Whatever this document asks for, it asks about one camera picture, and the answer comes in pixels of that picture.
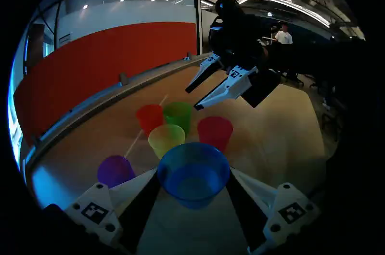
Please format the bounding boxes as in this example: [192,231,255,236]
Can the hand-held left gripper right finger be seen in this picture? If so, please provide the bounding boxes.
[226,167,321,255]

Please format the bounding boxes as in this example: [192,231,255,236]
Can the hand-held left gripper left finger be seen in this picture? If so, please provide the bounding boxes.
[64,167,163,255]

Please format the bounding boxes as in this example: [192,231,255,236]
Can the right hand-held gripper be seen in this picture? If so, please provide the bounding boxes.
[184,0,282,111]

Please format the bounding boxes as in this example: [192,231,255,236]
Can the blue plastic cup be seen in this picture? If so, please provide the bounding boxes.
[157,142,231,210]

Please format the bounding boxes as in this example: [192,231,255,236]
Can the purple plastic cup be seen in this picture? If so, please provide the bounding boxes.
[97,155,136,189]

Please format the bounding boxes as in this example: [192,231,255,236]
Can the green plastic cup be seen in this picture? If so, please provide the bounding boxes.
[162,102,193,136]

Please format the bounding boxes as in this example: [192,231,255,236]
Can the red plastic cup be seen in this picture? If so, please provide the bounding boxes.
[197,116,234,154]

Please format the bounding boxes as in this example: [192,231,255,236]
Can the orange plastic cup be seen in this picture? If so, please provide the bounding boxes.
[135,104,165,138]

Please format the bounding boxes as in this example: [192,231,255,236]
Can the yellow plastic cup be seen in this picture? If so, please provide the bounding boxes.
[148,124,186,160]

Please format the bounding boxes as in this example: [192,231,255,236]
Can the red desk screen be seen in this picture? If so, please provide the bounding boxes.
[13,21,198,147]

